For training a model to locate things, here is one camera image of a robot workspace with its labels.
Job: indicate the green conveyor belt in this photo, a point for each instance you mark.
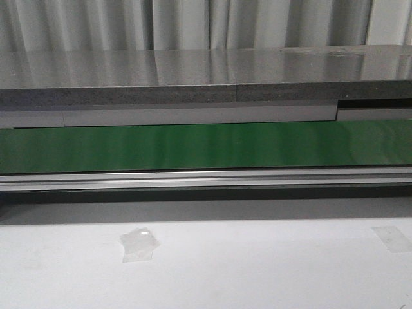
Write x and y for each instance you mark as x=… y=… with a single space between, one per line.
x=205 y=146

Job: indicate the grey conveyor back guard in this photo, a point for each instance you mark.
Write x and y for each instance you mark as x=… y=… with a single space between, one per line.
x=208 y=104

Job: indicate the clear tape patch left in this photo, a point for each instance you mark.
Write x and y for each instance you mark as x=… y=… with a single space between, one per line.
x=138 y=245

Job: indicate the clear tape strip right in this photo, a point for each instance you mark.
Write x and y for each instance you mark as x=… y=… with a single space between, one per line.
x=393 y=239

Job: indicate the aluminium conveyor front rail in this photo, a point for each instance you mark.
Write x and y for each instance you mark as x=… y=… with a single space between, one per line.
x=209 y=178

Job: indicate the white pleated curtain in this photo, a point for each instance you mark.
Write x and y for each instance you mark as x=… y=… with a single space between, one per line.
x=189 y=25

